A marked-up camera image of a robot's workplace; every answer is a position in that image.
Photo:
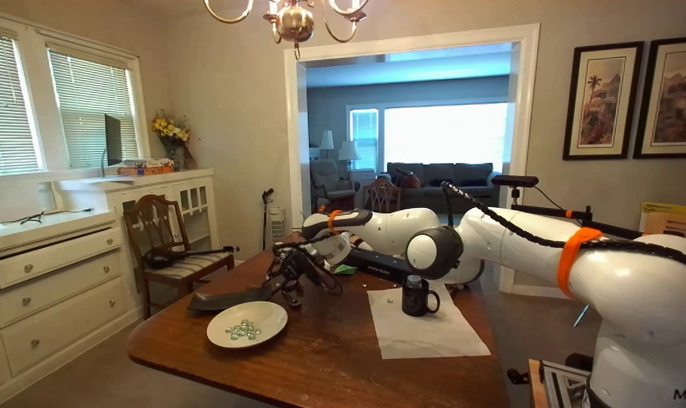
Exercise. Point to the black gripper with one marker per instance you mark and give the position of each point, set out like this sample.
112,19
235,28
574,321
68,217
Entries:
309,269

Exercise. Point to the black rectangular plate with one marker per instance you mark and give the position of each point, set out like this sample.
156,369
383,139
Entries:
221,303

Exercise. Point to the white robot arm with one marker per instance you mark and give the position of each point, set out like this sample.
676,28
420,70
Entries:
643,303

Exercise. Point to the white shallow bowl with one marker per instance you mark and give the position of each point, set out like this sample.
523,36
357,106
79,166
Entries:
269,321

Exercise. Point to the green packet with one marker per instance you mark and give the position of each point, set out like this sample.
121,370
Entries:
345,269

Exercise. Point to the long black box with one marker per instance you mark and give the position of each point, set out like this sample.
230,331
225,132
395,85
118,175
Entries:
379,266

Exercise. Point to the grey armchair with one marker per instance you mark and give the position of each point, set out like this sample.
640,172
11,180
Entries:
332,184

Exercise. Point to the black mug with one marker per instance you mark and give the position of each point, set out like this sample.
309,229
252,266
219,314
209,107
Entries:
415,297

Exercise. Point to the wooden rocking chair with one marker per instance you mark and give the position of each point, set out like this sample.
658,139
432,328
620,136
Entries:
383,195

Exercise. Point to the white paper sheet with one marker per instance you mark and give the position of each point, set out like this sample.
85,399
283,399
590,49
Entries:
432,336

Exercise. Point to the white table lamp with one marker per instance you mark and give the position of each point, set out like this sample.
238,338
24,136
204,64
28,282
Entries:
326,139
350,150

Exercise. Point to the white glass-door cabinet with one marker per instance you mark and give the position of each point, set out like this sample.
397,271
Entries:
152,184

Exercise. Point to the dark sofa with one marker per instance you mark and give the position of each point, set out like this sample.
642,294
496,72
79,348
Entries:
439,178

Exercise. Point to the yellow flower bouquet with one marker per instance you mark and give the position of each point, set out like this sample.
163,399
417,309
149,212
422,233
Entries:
170,131

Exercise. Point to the white drawer dresser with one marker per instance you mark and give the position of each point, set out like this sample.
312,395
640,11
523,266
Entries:
54,303

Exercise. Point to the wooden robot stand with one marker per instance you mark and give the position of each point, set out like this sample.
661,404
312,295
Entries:
537,388

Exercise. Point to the brass chandelier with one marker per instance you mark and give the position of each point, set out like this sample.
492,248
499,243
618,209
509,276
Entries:
292,19

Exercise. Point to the white window blind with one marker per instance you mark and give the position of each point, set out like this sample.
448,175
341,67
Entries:
78,114
6,106

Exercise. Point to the black framed picture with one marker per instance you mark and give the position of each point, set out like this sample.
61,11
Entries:
672,98
602,98

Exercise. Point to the black camera stand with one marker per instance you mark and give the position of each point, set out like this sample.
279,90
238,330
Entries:
267,195

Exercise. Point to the dark upright frame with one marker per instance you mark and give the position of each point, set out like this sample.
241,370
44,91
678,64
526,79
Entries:
113,139

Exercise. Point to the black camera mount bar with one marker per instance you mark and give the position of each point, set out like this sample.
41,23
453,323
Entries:
514,180

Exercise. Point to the aluminium base frame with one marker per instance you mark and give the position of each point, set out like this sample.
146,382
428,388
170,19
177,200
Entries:
569,387

